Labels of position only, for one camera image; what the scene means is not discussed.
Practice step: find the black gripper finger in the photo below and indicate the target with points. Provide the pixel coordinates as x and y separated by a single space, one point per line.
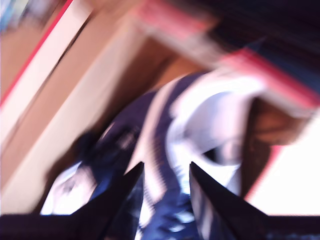
120 205
215 205

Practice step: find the blue suede shoe white stripes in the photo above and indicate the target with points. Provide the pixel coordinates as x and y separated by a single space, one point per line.
125 130

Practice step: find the red cardboard shoebox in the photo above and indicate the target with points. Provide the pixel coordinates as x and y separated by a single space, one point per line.
100 62

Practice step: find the black keyboard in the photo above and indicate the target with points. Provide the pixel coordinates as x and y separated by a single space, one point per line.
275 25

